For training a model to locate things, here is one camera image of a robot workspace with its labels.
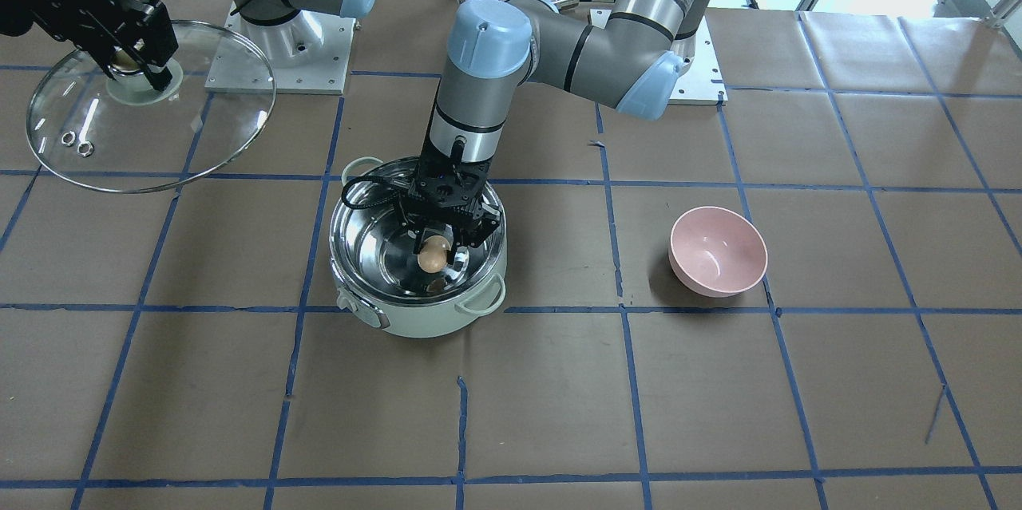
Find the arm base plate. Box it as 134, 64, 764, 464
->
205, 10, 357, 96
589, 7, 729, 105

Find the glass pot lid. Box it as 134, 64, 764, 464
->
26, 20, 277, 194

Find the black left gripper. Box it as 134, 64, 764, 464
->
399, 155, 503, 278

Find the pink bowl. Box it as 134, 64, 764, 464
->
667, 207, 769, 298

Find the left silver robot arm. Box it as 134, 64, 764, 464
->
397, 0, 709, 273

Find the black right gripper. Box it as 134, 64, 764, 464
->
1, 0, 178, 93

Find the brown egg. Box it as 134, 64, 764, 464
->
416, 235, 450, 274

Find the pale green cooking pot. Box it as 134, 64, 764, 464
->
329, 156, 507, 338

